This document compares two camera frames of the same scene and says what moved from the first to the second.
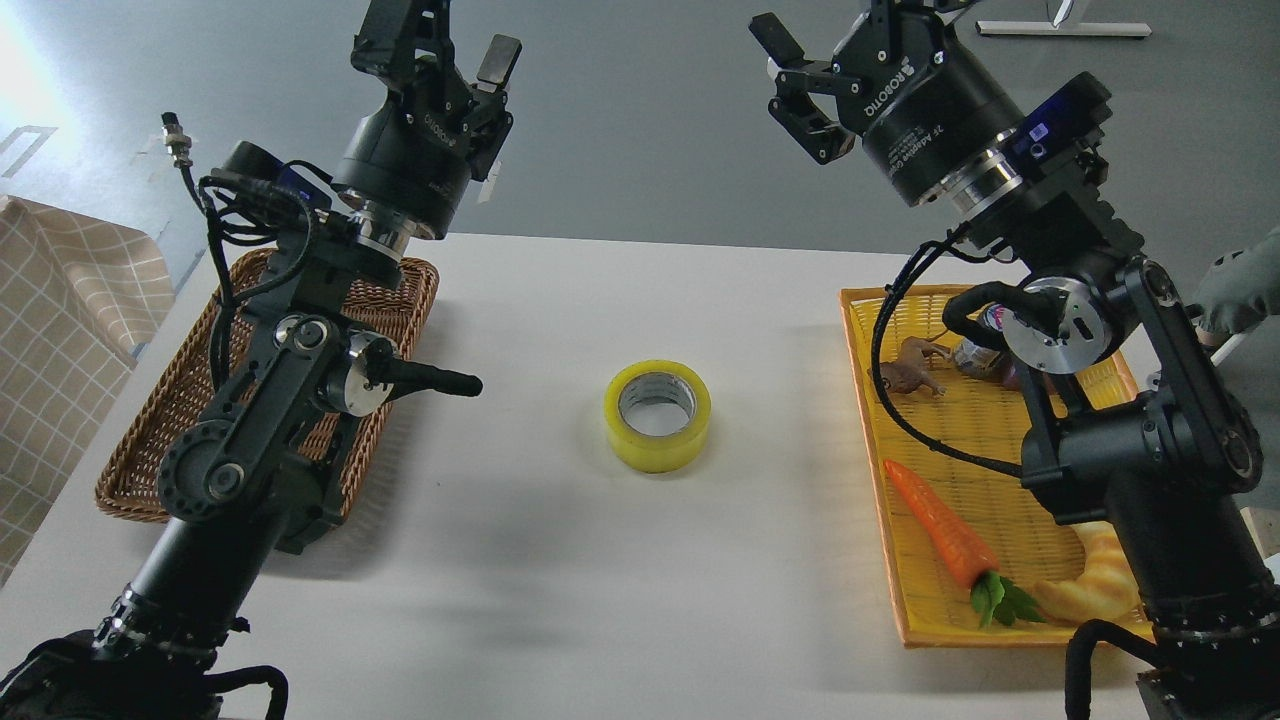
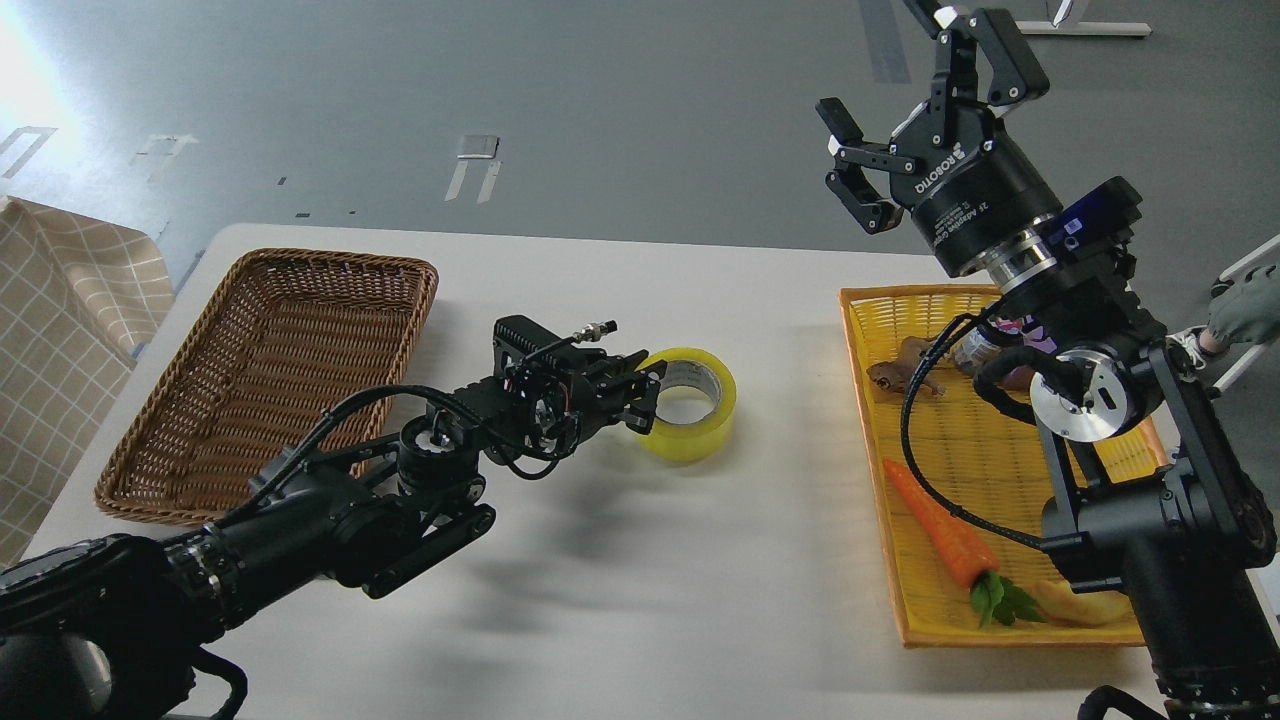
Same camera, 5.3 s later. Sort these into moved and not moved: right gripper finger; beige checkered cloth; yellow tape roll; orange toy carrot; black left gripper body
Moved: right gripper finger; black left gripper body; yellow tape roll
Not moved: orange toy carrot; beige checkered cloth
